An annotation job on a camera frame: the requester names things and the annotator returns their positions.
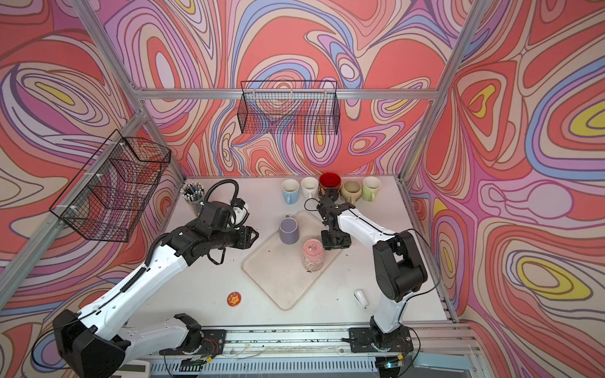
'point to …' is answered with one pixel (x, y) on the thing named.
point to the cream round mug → (351, 191)
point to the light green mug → (371, 187)
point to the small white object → (361, 298)
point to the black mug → (329, 185)
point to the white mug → (309, 187)
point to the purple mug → (289, 230)
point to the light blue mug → (290, 188)
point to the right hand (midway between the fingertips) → (336, 251)
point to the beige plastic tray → (276, 267)
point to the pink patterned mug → (313, 255)
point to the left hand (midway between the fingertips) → (257, 233)
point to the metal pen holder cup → (193, 193)
